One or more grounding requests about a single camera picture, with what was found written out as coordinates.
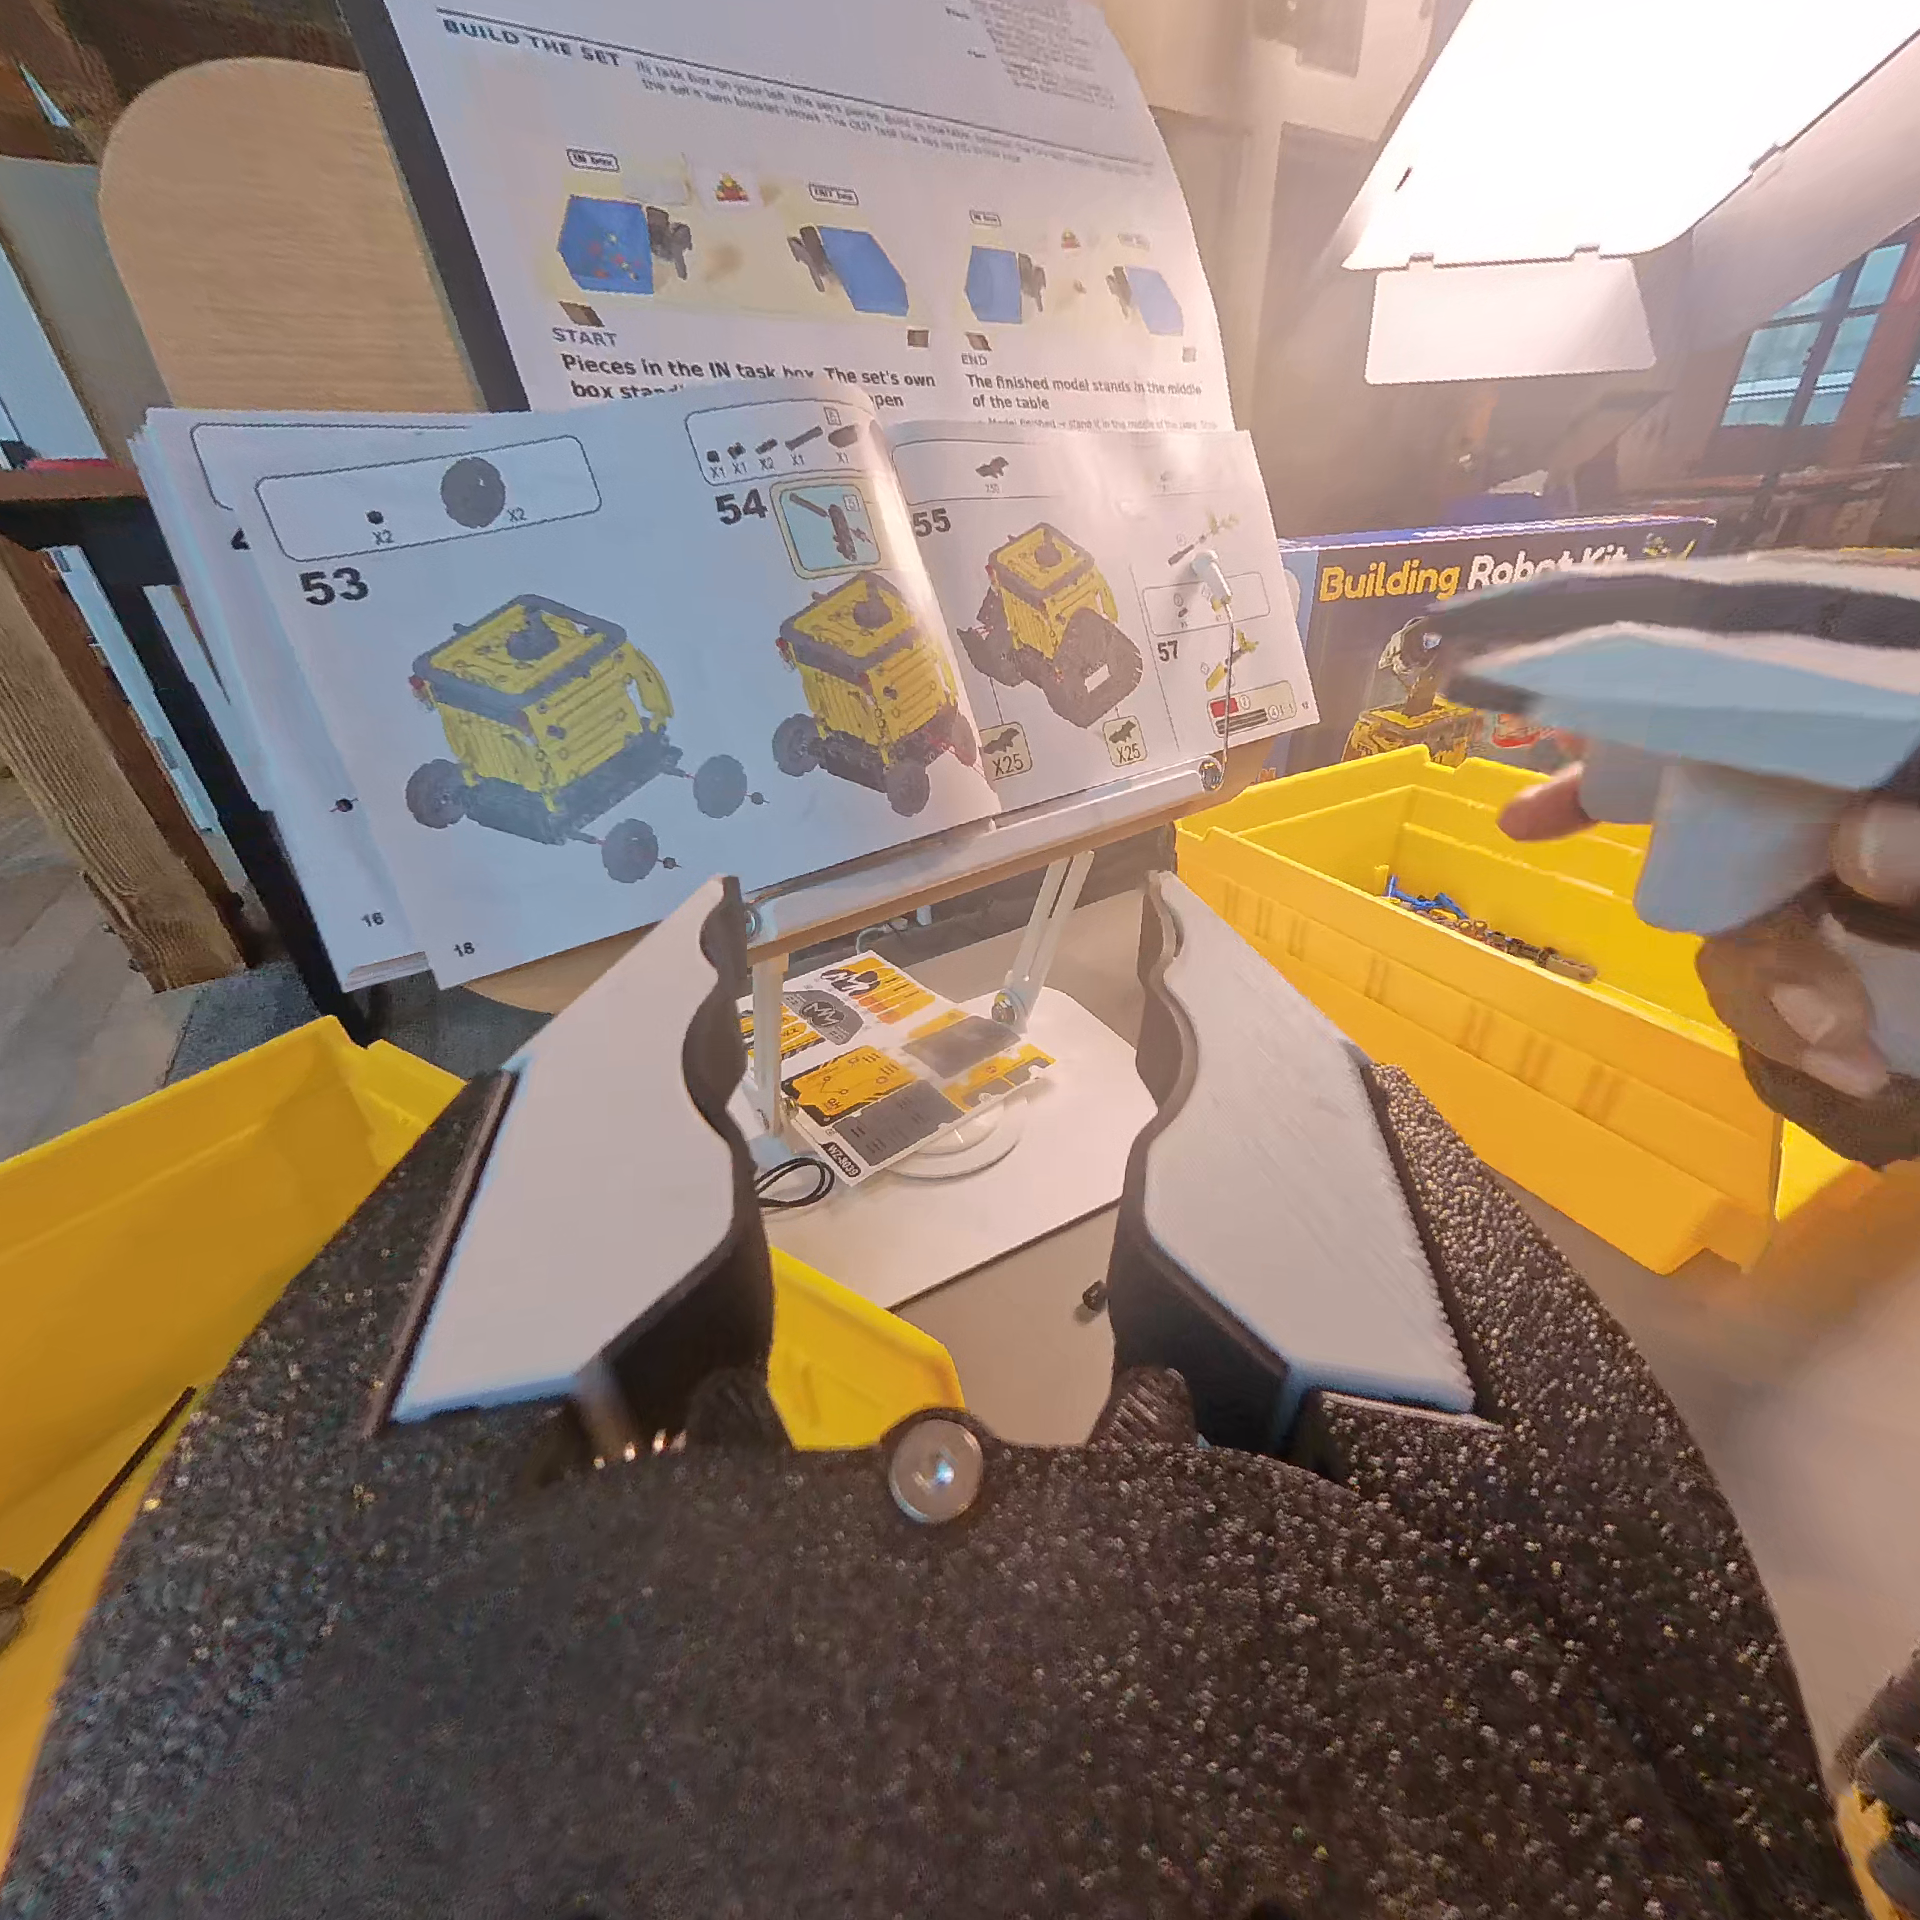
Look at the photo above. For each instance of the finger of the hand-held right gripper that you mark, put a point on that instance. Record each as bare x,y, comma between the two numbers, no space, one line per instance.
1723,690
1723,585

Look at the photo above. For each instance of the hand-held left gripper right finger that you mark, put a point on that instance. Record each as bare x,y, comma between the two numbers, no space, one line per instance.
1290,1200

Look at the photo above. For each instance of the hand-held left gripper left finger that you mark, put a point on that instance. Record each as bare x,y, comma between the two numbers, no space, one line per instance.
586,1200

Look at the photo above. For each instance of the instruction manual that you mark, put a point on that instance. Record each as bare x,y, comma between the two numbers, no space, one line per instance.
599,674

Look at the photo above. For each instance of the pale grey desk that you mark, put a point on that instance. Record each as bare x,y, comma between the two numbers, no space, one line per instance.
989,1350

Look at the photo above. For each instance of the white oval board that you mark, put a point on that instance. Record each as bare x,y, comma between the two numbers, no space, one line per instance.
1035,1200

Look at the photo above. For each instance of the sticker sheet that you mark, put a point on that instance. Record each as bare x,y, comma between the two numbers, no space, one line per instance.
885,1079

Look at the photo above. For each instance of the blue toy kit box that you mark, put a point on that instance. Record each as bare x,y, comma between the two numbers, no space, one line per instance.
1380,600

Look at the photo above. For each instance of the large yellow storage bin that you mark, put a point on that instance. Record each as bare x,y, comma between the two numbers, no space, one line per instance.
149,1200

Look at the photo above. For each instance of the black brick axle tool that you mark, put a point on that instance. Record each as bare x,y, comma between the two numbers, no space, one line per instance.
105,1485

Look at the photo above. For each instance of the rounded wooden board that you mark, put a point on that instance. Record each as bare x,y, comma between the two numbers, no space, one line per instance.
271,255

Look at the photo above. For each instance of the white printed instruction sheet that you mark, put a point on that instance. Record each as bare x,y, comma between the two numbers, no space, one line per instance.
826,149

